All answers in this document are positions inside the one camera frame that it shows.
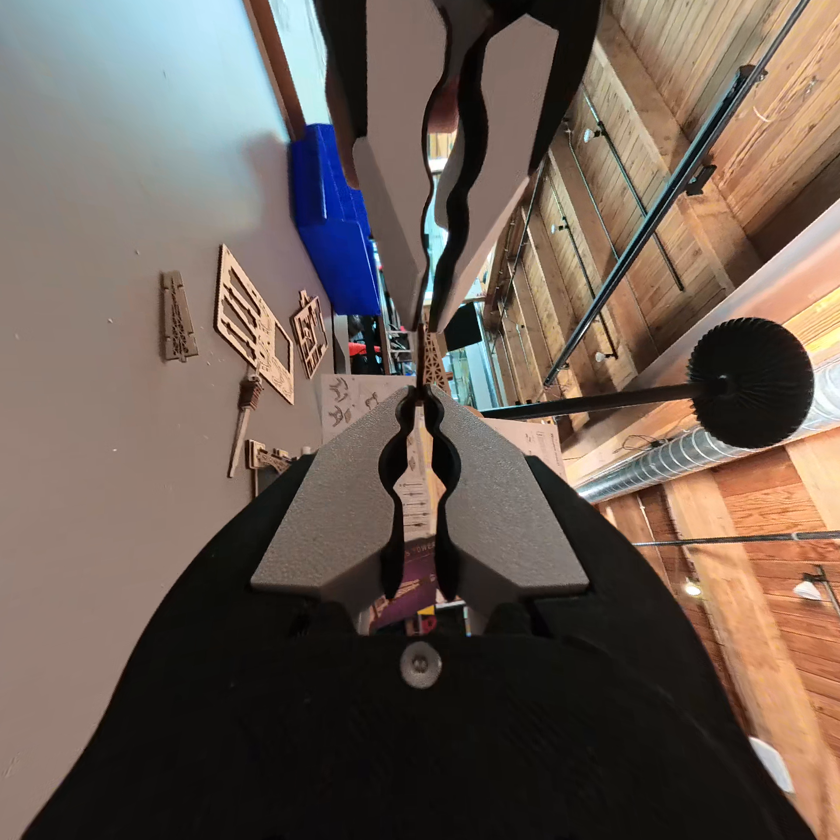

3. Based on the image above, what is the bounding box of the grey desk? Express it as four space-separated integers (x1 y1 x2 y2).
0 0 342 834
266 0 329 142

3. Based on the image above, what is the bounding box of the black round pleated lamp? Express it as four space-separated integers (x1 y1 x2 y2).
479 317 816 452

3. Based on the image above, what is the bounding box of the white ceiling fixture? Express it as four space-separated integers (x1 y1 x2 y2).
748 735 796 796

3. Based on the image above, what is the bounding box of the person's left hand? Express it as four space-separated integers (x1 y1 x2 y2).
428 75 463 135

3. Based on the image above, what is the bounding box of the wooden laser-cut parts sheet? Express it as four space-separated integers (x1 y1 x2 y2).
213 244 295 404

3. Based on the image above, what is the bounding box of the silver ventilation duct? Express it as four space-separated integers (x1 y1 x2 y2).
574 357 840 506

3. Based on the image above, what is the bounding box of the black ceiling track rail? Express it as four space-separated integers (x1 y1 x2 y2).
543 0 818 389

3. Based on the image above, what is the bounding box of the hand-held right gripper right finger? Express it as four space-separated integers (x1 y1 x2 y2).
423 385 591 618

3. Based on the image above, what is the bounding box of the wooden tower spire piece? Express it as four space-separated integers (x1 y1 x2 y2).
227 373 263 479

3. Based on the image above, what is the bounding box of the black ceiling rod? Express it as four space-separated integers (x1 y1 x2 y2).
633 530 840 547

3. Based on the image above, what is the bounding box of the paper instruction sheet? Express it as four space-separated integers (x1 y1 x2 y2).
318 373 567 542

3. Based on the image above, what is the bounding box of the purple puzzle box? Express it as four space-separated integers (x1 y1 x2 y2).
367 535 473 637

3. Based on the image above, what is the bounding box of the blue plastic bin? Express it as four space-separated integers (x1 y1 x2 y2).
289 123 383 317

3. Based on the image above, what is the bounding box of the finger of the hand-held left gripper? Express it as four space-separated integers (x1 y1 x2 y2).
427 14 560 334
353 0 450 330

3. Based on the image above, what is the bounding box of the wooden lattice tower panel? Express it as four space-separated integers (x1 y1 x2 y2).
159 270 199 363
421 325 455 395

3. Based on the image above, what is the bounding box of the wooden puzzle frame sheet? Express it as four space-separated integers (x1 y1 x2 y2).
292 290 329 379

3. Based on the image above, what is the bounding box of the wooden tower base model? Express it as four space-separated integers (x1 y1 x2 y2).
246 438 312 500

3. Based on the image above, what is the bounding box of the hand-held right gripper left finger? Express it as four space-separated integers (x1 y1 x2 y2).
249 386 421 618

